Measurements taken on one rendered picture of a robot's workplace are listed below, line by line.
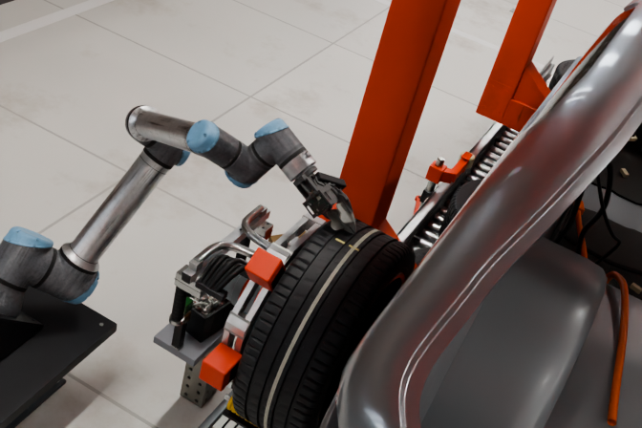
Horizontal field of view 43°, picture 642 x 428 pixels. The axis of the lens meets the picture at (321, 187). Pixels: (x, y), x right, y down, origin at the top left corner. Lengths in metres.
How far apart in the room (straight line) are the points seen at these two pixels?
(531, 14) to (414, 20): 1.99
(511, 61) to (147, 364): 2.42
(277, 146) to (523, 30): 2.42
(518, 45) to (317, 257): 2.52
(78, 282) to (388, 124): 1.19
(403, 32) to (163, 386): 1.67
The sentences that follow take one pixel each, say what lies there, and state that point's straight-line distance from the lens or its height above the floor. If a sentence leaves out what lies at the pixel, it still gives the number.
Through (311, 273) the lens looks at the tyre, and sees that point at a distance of 2.13.
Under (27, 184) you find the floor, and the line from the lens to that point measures 4.21.
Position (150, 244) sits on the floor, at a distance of 3.90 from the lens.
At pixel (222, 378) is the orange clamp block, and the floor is 0.86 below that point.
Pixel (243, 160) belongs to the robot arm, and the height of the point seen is 1.28.
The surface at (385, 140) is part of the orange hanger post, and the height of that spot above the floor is 1.23.
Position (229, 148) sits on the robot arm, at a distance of 2.21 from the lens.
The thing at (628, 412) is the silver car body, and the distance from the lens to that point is 2.33.
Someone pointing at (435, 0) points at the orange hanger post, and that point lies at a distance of 2.40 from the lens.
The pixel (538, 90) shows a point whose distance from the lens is 4.50.
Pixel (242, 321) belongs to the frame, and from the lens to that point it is 2.20.
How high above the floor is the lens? 2.50
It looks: 34 degrees down
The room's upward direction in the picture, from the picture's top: 16 degrees clockwise
